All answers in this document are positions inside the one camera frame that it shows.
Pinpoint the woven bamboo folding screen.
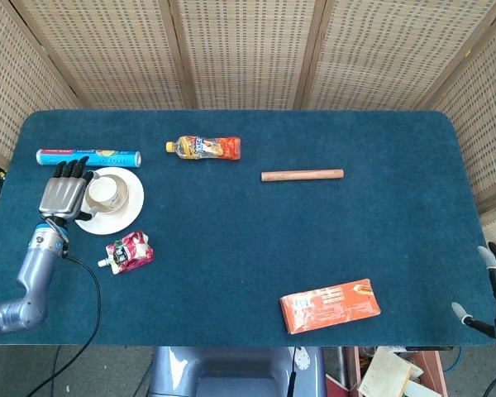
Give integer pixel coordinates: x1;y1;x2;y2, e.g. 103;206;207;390
0;0;496;265

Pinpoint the red drink pouch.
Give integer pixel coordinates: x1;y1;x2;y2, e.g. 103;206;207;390
98;231;155;275

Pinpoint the blue cling wrap roll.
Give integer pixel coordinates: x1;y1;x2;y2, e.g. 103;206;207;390
36;148;142;168

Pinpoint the wooden rolling pin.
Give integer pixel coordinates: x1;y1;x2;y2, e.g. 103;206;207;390
260;168;345;183

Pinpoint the white perforated metal bracket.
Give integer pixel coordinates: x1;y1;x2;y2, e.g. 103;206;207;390
293;346;313;373

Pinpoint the orange cardboard box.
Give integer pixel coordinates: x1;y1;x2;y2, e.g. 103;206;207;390
279;278;382;335

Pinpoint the beige cardboard sheet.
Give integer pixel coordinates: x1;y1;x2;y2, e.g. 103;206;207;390
357;346;414;397

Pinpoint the blue felt table cover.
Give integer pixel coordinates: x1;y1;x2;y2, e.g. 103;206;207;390
0;109;496;347

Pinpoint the red crate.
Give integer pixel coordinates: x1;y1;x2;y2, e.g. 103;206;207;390
326;346;446;397

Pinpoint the white round plate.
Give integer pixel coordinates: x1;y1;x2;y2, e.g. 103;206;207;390
73;166;145;236

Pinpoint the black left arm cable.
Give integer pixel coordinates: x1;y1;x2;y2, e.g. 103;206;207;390
28;254;103;397

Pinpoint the orange drink bottle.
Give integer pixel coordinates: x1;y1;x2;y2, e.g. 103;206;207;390
165;135;242;160

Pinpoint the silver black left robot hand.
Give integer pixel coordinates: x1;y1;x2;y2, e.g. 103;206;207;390
38;155;103;222

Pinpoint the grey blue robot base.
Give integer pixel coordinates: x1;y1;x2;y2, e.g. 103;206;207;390
148;346;327;397

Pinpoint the beige bowl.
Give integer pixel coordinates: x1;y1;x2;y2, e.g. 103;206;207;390
83;174;131;213

